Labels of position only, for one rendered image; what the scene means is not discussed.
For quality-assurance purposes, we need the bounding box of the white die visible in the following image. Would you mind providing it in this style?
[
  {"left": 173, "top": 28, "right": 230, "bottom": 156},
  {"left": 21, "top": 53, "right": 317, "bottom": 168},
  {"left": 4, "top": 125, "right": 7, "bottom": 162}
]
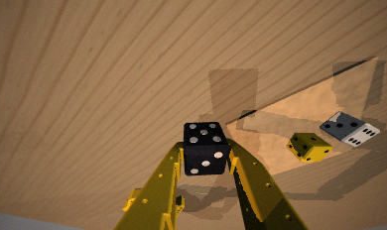
[{"left": 320, "top": 111, "right": 380, "bottom": 147}]

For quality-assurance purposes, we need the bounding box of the black die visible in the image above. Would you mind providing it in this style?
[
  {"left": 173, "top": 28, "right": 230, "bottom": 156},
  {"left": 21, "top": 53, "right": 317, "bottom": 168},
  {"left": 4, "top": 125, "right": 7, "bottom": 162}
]
[{"left": 183, "top": 122, "right": 229, "bottom": 176}]

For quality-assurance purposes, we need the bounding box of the tan mat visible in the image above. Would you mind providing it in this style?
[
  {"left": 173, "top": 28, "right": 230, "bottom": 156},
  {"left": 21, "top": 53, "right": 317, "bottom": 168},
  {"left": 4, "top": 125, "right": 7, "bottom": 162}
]
[{"left": 225, "top": 56, "right": 378, "bottom": 175}]

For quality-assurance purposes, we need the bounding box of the yellow die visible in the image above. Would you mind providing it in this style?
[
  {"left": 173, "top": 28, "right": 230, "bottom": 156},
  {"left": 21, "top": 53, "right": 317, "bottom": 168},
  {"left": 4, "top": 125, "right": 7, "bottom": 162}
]
[{"left": 287, "top": 133, "right": 333, "bottom": 162}]

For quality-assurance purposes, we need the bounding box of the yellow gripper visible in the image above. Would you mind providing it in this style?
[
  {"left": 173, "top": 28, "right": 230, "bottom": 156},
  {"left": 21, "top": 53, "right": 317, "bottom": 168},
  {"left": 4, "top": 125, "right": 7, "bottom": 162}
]
[{"left": 113, "top": 139, "right": 310, "bottom": 230}]

